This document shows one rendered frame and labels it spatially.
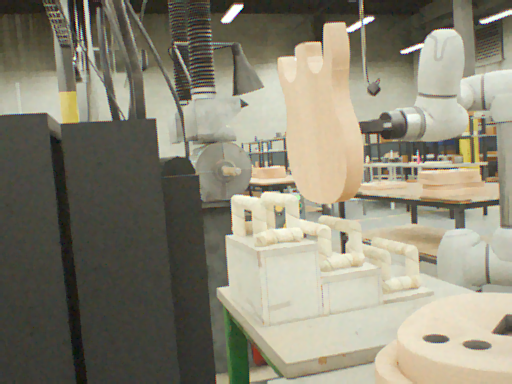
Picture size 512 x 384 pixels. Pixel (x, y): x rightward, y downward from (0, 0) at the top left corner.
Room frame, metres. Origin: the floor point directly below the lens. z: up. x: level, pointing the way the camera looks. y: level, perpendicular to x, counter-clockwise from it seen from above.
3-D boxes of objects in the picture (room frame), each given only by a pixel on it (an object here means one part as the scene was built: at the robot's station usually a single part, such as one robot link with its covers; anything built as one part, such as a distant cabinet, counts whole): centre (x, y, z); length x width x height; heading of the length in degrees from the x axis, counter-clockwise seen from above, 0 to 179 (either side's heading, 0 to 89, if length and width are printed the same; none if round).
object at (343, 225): (1.34, -0.20, 1.12); 0.20 x 0.03 x 0.03; 19
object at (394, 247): (1.39, -0.35, 1.04); 0.20 x 0.03 x 0.03; 19
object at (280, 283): (1.28, -0.02, 1.02); 0.27 x 0.15 x 0.17; 20
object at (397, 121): (1.38, -0.34, 1.36); 0.09 x 0.08 x 0.07; 109
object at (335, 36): (1.20, -0.19, 1.54); 0.07 x 0.04 x 0.10; 18
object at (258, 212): (1.18, 0.00, 1.15); 0.03 x 0.03 x 0.09
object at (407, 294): (1.38, -0.31, 0.94); 0.27 x 0.15 x 0.01; 20
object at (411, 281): (1.29, -0.34, 0.96); 0.11 x 0.03 x 0.03; 110
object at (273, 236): (1.19, -0.04, 1.12); 0.11 x 0.03 x 0.03; 110
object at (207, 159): (2.43, 0.18, 1.25); 0.41 x 0.27 x 0.26; 16
